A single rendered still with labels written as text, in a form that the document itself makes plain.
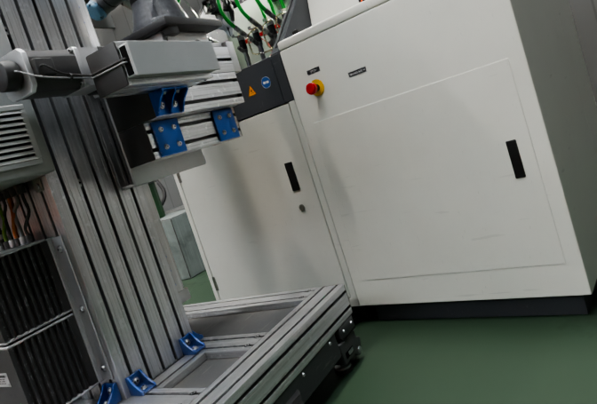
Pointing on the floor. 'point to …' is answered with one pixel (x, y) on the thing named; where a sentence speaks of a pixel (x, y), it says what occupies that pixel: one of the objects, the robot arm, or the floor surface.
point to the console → (451, 141)
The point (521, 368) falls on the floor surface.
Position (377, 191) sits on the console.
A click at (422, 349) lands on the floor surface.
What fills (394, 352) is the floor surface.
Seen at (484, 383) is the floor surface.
